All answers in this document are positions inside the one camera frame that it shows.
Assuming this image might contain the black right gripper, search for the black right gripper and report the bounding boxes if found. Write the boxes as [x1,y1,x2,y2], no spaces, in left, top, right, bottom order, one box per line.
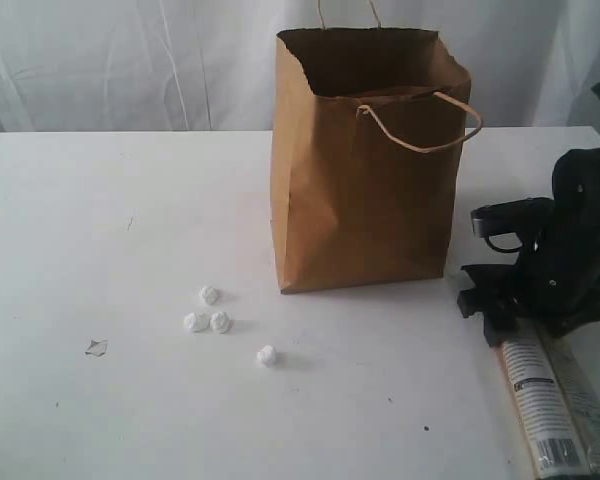
[459,147,600,345]

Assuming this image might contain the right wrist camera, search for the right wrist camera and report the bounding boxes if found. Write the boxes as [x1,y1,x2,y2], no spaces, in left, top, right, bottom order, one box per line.
[470,197,554,254]

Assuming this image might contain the spaghetti pasta package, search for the spaghetti pasta package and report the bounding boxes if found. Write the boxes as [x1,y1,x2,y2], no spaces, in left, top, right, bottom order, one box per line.
[498,327,600,479]

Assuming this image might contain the white crumpled ball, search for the white crumpled ball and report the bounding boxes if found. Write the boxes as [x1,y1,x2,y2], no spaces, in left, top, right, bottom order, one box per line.
[198,285,221,306]
[210,311,232,334]
[183,312,210,334]
[256,345,278,368]

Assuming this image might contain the brown paper bag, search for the brown paper bag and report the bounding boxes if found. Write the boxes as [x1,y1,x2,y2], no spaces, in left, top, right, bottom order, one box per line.
[270,25,473,294]

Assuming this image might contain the white backdrop curtain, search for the white backdrop curtain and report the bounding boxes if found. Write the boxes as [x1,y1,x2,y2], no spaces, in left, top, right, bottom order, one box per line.
[0,1,600,133]

